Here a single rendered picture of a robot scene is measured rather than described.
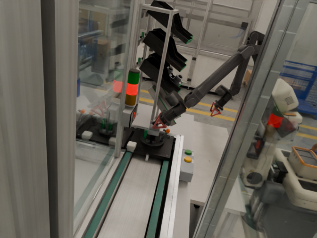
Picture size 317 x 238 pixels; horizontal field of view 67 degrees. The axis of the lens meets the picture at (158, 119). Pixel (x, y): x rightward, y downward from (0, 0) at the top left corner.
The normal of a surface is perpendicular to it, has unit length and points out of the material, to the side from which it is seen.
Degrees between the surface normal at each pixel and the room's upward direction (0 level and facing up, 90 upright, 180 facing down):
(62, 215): 90
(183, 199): 0
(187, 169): 0
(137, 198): 0
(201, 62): 90
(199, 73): 90
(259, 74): 90
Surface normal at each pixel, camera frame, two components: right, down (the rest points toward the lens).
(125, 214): 0.18, -0.88
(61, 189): 0.97, 0.22
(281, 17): -0.15, 0.42
